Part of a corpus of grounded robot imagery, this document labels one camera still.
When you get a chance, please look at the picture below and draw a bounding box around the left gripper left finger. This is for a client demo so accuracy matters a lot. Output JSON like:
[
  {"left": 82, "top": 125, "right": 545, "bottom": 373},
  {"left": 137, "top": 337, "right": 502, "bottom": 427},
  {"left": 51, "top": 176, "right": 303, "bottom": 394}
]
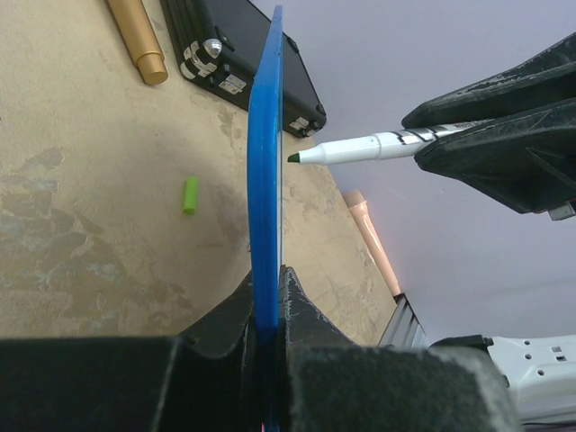
[{"left": 1, "top": 278, "right": 261, "bottom": 431}]

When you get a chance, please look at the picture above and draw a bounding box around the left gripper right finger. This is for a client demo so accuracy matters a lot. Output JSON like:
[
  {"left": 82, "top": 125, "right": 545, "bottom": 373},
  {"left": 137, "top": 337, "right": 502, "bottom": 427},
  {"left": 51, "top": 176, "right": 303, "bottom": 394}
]
[{"left": 278, "top": 267, "right": 522, "bottom": 431}]

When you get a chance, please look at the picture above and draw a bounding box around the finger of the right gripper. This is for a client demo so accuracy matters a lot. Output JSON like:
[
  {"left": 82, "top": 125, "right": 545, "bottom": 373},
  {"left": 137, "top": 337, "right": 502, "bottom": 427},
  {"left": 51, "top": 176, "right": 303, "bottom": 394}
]
[
  {"left": 401, "top": 33, "right": 575, "bottom": 129},
  {"left": 415, "top": 98, "right": 575, "bottom": 214}
]

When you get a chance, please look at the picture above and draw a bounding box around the white whiteboard marker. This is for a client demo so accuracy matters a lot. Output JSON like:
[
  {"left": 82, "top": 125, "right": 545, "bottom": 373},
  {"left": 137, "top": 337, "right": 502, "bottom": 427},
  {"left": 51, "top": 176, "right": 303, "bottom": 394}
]
[{"left": 287, "top": 121, "right": 484, "bottom": 166}]

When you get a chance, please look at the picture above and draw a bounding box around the green marker cap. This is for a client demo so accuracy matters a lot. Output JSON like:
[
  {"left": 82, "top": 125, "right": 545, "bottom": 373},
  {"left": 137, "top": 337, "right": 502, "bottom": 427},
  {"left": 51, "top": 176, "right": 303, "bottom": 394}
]
[{"left": 182, "top": 176, "right": 198, "bottom": 215}]

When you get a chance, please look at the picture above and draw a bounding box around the blue framed whiteboard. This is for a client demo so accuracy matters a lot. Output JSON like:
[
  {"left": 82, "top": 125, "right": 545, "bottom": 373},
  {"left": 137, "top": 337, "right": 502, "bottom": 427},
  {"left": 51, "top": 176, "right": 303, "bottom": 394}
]
[{"left": 247, "top": 5, "right": 284, "bottom": 431}]

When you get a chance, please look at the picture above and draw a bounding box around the black hard case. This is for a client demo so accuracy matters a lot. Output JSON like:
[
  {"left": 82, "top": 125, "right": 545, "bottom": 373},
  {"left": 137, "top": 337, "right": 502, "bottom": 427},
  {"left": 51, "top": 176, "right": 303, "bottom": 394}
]
[{"left": 161, "top": 0, "right": 327, "bottom": 138}]

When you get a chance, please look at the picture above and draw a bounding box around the gold microphone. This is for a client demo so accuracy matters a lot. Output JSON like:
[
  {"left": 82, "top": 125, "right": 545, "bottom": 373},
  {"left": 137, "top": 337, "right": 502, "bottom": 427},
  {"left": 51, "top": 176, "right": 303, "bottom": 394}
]
[{"left": 108, "top": 0, "right": 168, "bottom": 86}]

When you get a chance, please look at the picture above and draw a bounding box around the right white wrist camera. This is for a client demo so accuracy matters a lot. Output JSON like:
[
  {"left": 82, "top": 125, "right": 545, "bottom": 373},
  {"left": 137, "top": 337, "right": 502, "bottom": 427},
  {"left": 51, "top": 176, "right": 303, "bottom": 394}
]
[{"left": 547, "top": 199, "right": 576, "bottom": 221}]

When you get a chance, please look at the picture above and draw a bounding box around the beige object at wall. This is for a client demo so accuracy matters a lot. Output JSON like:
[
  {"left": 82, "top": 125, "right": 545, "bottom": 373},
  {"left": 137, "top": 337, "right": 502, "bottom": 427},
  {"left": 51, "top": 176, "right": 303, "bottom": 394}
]
[{"left": 343, "top": 190, "right": 401, "bottom": 297}]

